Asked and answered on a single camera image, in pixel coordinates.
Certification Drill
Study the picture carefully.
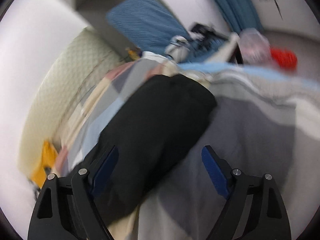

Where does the black puffer jacket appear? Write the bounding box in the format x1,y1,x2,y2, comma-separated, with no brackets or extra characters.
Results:
78,74,217,225

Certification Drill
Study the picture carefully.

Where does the yellow cushion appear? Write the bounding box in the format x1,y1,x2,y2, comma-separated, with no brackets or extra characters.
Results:
30,140,58,188

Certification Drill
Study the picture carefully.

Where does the grey white striped blanket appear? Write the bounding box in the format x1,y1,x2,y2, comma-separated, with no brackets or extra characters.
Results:
134,68,319,239

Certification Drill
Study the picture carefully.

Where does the patchwork pastel bed quilt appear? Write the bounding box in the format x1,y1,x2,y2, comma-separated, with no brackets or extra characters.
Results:
55,57,213,240

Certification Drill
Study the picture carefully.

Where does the red round object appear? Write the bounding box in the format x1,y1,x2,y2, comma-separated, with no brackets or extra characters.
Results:
270,47,298,71

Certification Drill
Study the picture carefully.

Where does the cream quilted headboard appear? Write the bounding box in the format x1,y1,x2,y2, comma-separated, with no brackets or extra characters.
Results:
17,27,124,178

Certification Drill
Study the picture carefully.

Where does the blue striped pillow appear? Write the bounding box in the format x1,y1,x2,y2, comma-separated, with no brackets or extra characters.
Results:
106,0,225,63

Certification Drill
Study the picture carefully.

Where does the blue curtain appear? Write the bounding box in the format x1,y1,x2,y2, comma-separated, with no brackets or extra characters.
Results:
214,0,263,34

